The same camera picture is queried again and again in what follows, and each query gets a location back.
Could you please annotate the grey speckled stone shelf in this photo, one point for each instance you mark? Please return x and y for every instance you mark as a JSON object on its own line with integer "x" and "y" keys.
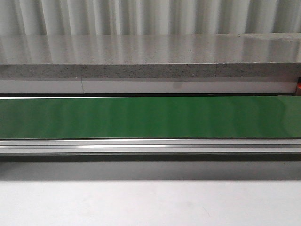
{"x": 150, "y": 56}

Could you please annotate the green conveyor belt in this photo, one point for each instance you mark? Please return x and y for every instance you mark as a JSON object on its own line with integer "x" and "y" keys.
{"x": 151, "y": 117}

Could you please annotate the white pleated curtain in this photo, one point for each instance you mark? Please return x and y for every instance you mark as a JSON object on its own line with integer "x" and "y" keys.
{"x": 142, "y": 17}

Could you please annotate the aluminium conveyor front rail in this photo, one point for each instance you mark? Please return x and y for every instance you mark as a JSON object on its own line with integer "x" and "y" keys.
{"x": 151, "y": 146}

